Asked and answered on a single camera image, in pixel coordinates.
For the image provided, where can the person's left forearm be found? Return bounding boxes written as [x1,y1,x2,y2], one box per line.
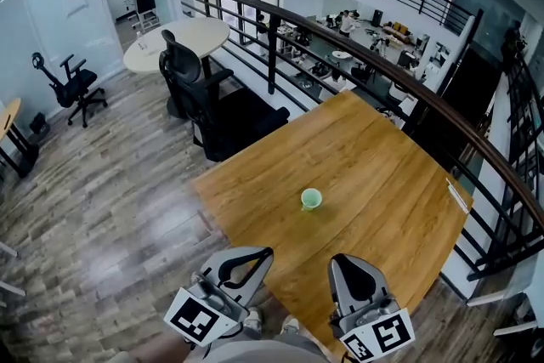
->
[127,329,197,363]

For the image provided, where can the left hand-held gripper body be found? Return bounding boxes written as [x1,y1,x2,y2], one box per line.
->
[163,270,251,349]

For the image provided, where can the wooden side desk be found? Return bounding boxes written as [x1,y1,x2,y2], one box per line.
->
[0,97,41,179]

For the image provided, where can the person's left shoe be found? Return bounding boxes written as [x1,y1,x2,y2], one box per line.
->
[243,307,264,333]

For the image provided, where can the black board on stand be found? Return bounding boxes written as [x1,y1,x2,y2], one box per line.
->
[132,0,162,34]

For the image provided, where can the black box on floor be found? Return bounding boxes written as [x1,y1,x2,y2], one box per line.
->
[28,111,51,136]

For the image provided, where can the small black office chair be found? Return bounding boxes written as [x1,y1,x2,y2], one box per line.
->
[31,51,109,129]

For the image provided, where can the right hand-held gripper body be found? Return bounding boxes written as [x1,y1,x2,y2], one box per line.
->
[329,294,417,363]

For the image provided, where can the person's right shoe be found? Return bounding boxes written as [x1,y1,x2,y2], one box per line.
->
[280,315,301,336]

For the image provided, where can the green cup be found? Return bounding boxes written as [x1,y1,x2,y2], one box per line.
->
[300,187,324,213]

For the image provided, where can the large black office chair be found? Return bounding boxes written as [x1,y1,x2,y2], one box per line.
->
[158,28,292,163]

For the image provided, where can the round white table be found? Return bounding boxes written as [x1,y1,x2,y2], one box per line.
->
[122,16,231,77]

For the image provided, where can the black railing with wooden handrail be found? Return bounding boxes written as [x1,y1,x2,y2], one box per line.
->
[177,0,544,282]

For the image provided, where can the person's shoe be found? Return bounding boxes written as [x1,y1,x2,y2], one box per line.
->
[280,315,301,336]
[243,307,264,333]

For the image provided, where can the person's grey trousers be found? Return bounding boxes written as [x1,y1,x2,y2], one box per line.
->
[184,330,331,363]

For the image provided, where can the orange sofa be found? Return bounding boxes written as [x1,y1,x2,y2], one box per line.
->
[381,21,412,44]

